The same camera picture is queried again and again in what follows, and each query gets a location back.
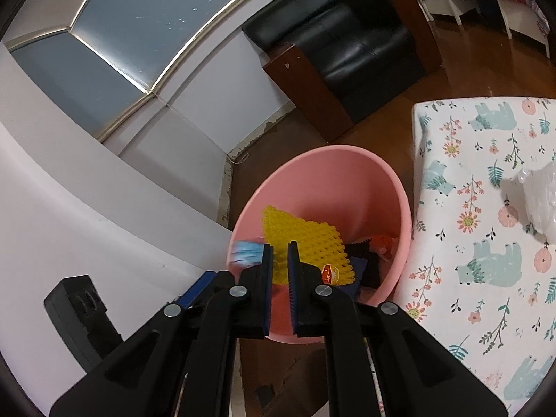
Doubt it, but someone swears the blue wrapper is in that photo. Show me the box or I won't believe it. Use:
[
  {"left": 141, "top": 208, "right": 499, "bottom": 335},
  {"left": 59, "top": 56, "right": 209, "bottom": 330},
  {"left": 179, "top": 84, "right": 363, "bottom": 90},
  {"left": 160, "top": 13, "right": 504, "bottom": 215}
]
[{"left": 230, "top": 241, "right": 265, "bottom": 267}]

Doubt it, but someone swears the yellow foam fruit net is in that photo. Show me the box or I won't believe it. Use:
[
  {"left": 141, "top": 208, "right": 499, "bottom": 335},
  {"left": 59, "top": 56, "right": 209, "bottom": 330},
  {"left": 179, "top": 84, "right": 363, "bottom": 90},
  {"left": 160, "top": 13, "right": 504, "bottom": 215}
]
[{"left": 262, "top": 205, "right": 355, "bottom": 285}]

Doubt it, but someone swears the clear plastic bag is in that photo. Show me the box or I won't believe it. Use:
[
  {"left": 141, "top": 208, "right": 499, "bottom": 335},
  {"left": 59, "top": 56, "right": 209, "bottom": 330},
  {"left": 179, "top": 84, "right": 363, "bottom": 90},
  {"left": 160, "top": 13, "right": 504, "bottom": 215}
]
[{"left": 516, "top": 161, "right": 556, "bottom": 244}]

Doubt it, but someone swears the pink plastic trash bucket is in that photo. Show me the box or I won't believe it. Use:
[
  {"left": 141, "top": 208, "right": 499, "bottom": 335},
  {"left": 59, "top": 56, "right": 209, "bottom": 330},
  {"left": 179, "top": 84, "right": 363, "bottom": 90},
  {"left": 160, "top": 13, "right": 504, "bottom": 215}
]
[{"left": 225, "top": 145, "right": 413, "bottom": 346}]

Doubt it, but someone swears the black box on ledge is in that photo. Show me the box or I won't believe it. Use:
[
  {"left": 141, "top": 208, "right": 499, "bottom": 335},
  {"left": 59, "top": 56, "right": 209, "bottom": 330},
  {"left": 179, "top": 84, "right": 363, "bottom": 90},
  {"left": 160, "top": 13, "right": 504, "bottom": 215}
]
[{"left": 43, "top": 275, "right": 123, "bottom": 373}]

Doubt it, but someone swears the floral bear bed sheet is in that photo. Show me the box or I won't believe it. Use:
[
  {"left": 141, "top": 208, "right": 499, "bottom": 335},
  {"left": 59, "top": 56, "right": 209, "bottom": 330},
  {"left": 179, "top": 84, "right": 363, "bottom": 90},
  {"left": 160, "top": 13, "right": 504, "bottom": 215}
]
[{"left": 394, "top": 97, "right": 555, "bottom": 415}]

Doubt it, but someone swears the black leather armchair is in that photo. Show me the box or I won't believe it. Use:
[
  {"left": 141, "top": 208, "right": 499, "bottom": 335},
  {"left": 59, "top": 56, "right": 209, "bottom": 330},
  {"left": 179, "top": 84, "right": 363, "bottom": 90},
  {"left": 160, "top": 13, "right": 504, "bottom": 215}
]
[{"left": 241, "top": 0, "right": 442, "bottom": 141}]

